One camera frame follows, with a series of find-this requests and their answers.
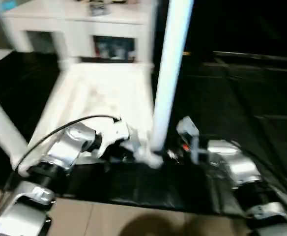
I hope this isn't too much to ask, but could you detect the white compartment tray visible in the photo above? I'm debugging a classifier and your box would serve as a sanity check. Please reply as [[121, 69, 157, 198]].
[[13, 61, 165, 171]]

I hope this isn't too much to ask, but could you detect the black work mat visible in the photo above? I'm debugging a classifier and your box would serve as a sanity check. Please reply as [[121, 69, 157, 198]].
[[0, 49, 287, 219]]

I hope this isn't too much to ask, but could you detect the long black bar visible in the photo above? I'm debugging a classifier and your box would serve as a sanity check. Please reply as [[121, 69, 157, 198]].
[[213, 50, 287, 63]]

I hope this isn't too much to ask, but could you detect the silver crumpled object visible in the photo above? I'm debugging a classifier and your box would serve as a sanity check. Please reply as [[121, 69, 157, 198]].
[[89, 2, 111, 17]]

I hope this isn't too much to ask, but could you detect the white glass-door cabinet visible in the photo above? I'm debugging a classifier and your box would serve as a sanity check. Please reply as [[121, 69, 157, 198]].
[[0, 0, 157, 63]]

